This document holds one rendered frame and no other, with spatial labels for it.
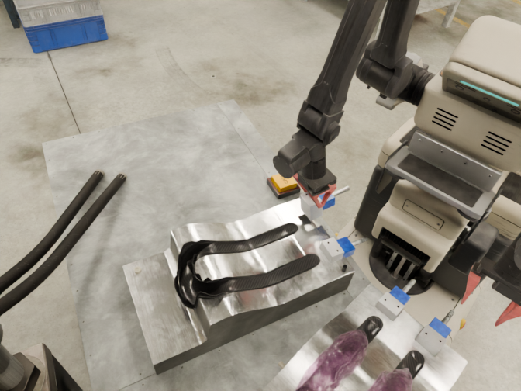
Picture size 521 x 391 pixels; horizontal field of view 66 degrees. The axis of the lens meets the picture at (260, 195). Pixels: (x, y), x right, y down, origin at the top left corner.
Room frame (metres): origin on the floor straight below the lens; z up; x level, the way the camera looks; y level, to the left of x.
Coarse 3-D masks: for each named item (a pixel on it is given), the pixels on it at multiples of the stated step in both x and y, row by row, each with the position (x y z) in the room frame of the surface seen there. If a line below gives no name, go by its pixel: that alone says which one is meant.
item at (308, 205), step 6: (348, 186) 0.73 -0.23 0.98; (306, 192) 0.69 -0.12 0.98; (336, 192) 0.71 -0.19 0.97; (342, 192) 0.72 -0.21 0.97; (300, 198) 0.69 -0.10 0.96; (306, 198) 0.68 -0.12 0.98; (318, 198) 0.67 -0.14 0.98; (330, 198) 0.68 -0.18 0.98; (306, 204) 0.66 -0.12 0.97; (312, 204) 0.65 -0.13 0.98; (330, 204) 0.68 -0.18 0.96; (306, 210) 0.66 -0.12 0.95; (312, 210) 0.65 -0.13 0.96; (318, 210) 0.66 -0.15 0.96; (312, 216) 0.65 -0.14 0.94; (318, 216) 0.66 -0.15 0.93
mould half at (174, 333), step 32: (192, 224) 0.60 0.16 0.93; (224, 224) 0.63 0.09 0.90; (256, 224) 0.65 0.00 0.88; (160, 256) 0.54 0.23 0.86; (224, 256) 0.52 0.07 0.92; (256, 256) 0.55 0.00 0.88; (288, 256) 0.56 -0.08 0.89; (320, 256) 0.57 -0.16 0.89; (160, 288) 0.46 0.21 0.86; (288, 288) 0.47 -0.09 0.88; (320, 288) 0.48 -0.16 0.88; (160, 320) 0.38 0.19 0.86; (192, 320) 0.38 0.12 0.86; (224, 320) 0.36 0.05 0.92; (256, 320) 0.40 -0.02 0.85; (160, 352) 0.31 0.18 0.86; (192, 352) 0.32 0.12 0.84
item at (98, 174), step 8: (96, 176) 0.82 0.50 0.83; (88, 184) 0.78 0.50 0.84; (96, 184) 0.80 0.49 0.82; (80, 192) 0.74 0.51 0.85; (88, 192) 0.75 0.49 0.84; (80, 200) 0.71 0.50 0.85; (72, 208) 0.67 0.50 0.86; (80, 208) 0.69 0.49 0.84; (64, 216) 0.63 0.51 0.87; (72, 216) 0.65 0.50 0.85; (56, 224) 0.60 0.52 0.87; (64, 224) 0.61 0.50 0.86
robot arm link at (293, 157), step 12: (300, 132) 0.67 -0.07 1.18; (336, 132) 0.65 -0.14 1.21; (288, 144) 0.64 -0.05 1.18; (300, 144) 0.64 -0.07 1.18; (312, 144) 0.64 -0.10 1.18; (324, 144) 0.64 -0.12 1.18; (276, 156) 0.63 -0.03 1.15; (288, 156) 0.61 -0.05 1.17; (300, 156) 0.63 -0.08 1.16; (276, 168) 0.63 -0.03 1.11; (288, 168) 0.60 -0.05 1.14; (300, 168) 0.62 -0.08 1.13
